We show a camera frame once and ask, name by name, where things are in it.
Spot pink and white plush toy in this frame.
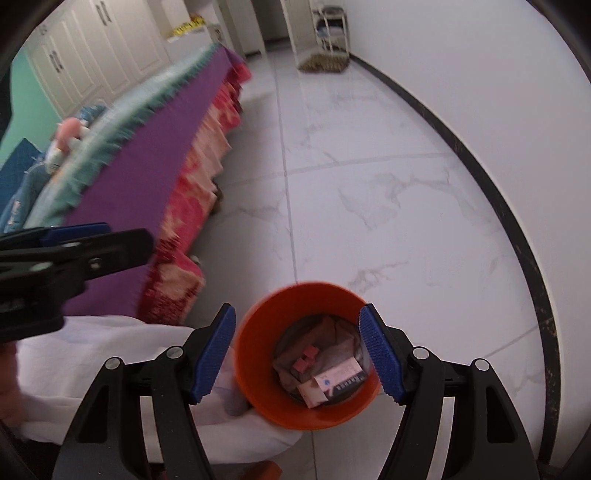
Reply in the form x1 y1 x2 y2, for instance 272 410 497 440
48 117 94 169

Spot brown doormat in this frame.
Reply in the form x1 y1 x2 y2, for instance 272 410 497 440
298 53 352 75

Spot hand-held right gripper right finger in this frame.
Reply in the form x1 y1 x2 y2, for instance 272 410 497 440
358 303 541 480

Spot blue printed quilt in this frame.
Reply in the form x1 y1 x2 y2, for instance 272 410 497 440
0 104 108 234

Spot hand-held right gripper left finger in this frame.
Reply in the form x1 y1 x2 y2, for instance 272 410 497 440
51 302 237 480

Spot crumpled brown paper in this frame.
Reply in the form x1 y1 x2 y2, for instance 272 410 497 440
272 314 368 398

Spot orange plastic bucket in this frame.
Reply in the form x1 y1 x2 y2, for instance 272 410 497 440
232 281 384 432

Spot blue quilted headboard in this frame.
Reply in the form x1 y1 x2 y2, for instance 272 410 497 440
0 137 43 199

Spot white open shelf cabinet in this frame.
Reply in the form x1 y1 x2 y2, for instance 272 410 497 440
166 21 221 61

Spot white and pink carton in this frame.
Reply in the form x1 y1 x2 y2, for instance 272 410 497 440
313 357 378 398

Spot small pink pieces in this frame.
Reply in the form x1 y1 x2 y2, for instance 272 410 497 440
291 345 320 374

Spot cream wardrobe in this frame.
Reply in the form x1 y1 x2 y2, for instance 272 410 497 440
28 0 222 118

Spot cream paper packet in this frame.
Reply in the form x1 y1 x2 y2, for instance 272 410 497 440
297 381 334 409

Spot white storage rack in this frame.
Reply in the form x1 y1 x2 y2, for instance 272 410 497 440
311 6 350 58

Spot white cloth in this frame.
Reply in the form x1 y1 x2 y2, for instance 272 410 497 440
16 314 305 464

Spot red patterned bed skirt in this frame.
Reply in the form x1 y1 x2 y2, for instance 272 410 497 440
139 60 252 324

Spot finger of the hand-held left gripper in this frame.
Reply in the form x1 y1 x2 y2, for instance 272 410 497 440
0 228 154 302
0 223 112 254

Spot yellow bag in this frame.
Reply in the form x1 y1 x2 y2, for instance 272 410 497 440
173 17 208 38

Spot white door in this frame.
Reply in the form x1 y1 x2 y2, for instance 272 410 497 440
285 0 320 55

